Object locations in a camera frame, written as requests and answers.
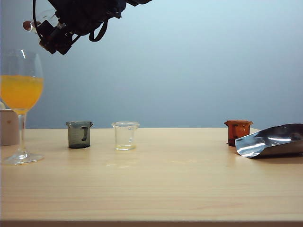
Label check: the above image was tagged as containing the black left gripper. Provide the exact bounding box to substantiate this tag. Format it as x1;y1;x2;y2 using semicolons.
37;0;126;55

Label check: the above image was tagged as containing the clear glass measuring cup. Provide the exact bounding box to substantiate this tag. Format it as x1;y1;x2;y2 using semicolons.
23;8;61;34
111;121;141;151

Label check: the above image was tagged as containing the wine glass with orange juice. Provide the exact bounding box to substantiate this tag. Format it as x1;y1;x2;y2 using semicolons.
0;49;45;166

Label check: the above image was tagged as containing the beige paper cup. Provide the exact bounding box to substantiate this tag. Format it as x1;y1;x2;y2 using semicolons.
0;110;20;146

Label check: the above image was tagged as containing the gray tinted measuring cup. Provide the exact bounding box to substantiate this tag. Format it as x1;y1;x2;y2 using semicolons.
65;121;94;149

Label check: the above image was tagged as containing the amber measuring cup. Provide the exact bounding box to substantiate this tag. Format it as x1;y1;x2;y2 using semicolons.
223;120;254;148

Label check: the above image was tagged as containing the shiny metal scoop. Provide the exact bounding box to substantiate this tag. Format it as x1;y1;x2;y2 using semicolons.
234;123;303;159

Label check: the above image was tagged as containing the black looped cable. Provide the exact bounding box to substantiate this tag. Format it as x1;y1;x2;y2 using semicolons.
88;19;109;43

